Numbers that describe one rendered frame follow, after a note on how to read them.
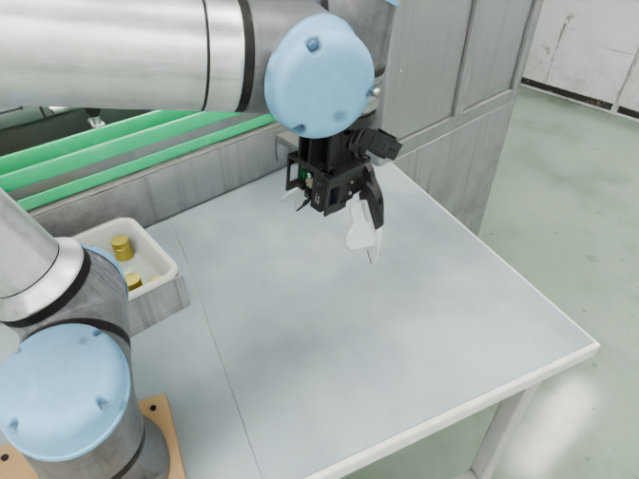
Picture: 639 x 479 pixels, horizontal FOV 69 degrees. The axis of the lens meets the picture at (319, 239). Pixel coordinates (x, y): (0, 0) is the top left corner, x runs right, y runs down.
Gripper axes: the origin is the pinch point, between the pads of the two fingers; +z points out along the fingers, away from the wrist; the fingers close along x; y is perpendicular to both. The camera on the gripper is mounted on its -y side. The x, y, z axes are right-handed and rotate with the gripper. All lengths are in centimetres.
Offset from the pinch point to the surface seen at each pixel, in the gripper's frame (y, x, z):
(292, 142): -31, -43, 14
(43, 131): 14, -74, 11
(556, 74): -335, -78, 68
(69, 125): 9, -74, 11
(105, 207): 13, -51, 19
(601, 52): -332, -55, 45
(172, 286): 14.3, -23.5, 19.9
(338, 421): 9.0, 12.9, 23.4
